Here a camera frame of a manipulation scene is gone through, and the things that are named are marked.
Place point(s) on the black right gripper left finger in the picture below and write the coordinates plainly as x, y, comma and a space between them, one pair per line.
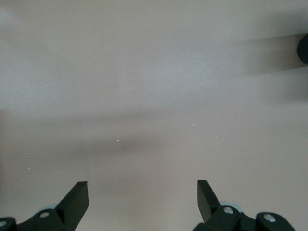
72, 207

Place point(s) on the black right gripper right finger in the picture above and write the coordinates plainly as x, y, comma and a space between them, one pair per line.
209, 209

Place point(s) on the black round object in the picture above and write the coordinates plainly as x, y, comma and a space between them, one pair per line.
303, 49

